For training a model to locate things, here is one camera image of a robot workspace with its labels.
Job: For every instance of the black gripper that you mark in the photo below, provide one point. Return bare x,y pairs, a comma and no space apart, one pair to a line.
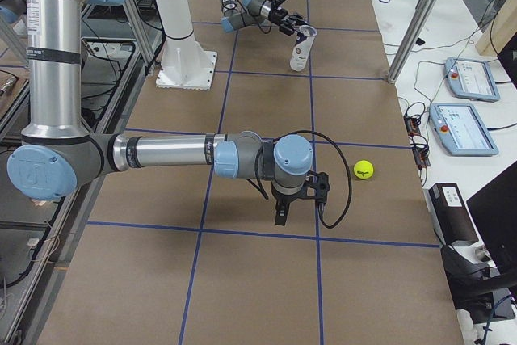
283,199
278,16

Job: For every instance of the Wilson tennis ball can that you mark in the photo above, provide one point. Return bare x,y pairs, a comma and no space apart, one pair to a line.
305,37

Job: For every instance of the plain yellow tennis ball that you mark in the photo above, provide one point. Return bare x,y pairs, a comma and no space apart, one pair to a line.
363,169

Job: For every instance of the black box with label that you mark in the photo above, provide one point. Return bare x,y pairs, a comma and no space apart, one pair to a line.
455,224

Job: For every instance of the far blue teach pendant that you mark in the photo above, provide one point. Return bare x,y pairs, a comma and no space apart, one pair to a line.
471,79

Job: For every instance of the blue teach pendant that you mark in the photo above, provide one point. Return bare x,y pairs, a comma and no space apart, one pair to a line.
461,131
471,79

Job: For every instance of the near blue teach pendant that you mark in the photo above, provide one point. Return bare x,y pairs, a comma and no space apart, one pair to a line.
461,131

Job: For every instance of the black monitor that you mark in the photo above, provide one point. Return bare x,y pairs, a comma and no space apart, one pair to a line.
493,209

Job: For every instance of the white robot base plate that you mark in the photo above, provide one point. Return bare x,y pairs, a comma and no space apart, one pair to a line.
178,70

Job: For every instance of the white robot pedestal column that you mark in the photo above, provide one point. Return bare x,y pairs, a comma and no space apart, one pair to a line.
176,22

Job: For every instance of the aluminium frame post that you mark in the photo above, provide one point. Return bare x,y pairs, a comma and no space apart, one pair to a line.
422,11

